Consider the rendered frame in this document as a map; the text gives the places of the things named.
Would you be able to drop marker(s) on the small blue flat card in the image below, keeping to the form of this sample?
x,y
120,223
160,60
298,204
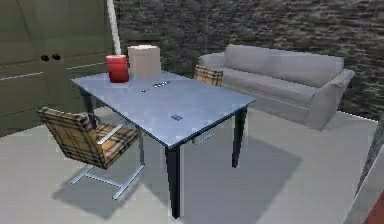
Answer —
x,y
176,117

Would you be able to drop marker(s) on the plaid chair with metal frame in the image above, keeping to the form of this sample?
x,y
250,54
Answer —
x,y
87,138
208,75

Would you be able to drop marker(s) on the green double door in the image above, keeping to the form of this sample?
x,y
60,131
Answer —
x,y
40,60

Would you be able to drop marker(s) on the black round door knob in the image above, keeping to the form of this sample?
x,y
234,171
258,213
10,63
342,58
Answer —
x,y
56,57
44,58

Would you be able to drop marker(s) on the red cylinder container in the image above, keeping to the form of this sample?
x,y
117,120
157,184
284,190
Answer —
x,y
117,68

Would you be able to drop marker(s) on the grey blue dining table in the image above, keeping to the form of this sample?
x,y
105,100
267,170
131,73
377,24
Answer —
x,y
186,106

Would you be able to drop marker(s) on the small dark remote control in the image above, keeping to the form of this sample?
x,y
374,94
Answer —
x,y
162,84

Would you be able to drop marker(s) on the grey sofa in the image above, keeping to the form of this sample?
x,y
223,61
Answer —
x,y
283,83

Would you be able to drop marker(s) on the beige cardboard box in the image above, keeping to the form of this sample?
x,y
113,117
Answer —
x,y
144,61

